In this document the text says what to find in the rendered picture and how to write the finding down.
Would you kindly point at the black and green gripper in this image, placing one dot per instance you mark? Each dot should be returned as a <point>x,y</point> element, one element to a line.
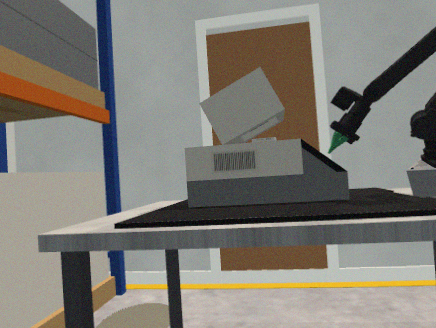
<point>346,128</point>

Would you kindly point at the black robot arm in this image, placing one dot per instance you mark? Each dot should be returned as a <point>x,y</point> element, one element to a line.
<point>423,122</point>

